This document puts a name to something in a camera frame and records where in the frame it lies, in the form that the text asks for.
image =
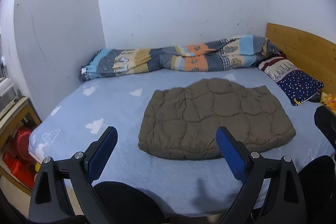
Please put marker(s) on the light blue bed sheet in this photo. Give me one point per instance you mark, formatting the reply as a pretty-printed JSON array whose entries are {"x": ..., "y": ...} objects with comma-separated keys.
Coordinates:
[{"x": 105, "y": 98}]

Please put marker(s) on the red plastic basin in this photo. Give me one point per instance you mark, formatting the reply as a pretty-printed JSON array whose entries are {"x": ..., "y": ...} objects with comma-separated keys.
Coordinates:
[
  {"x": 18, "y": 169},
  {"x": 25, "y": 142}
]

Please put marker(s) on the person's left leg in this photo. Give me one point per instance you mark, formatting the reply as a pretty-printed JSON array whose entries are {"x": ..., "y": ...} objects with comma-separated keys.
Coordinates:
[{"x": 126, "y": 203}]

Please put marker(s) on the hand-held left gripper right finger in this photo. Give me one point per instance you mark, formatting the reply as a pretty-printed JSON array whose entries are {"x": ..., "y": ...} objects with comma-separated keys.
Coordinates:
[{"x": 231, "y": 153}]

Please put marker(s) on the wooden shelf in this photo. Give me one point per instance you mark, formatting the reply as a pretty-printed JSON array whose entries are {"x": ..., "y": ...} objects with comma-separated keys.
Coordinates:
[{"x": 23, "y": 111}]

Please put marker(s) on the starry navy pillow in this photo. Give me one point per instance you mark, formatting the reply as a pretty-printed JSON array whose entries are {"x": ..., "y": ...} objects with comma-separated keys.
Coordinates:
[{"x": 296, "y": 82}]

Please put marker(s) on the white plastic container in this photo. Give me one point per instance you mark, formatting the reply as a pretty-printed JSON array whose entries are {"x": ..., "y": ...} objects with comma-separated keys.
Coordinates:
[{"x": 6, "y": 92}]

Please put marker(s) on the yellow crumpled object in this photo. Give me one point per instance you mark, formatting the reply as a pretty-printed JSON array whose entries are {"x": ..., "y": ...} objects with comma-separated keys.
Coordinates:
[{"x": 329, "y": 100}]

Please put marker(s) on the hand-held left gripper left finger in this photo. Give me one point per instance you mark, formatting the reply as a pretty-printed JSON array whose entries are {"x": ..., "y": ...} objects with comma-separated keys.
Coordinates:
[{"x": 102, "y": 153}]

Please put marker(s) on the brown padded jacket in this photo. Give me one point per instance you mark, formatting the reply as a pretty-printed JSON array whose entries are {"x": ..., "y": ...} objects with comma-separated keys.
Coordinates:
[{"x": 210, "y": 113}]

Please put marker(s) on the wooden headboard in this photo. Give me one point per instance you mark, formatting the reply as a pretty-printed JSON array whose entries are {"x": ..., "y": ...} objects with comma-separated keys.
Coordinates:
[{"x": 302, "y": 48}]

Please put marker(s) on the person's leg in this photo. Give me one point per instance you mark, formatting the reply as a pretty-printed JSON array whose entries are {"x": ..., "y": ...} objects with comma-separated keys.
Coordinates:
[
  {"x": 126, "y": 203},
  {"x": 317, "y": 182}
]

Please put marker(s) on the person's right leg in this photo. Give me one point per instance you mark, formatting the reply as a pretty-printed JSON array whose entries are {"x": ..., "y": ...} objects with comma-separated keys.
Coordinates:
[{"x": 317, "y": 182}]

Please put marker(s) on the patchwork cartoon quilt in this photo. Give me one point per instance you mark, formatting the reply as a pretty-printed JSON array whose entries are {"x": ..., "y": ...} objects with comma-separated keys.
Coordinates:
[{"x": 170, "y": 58}]

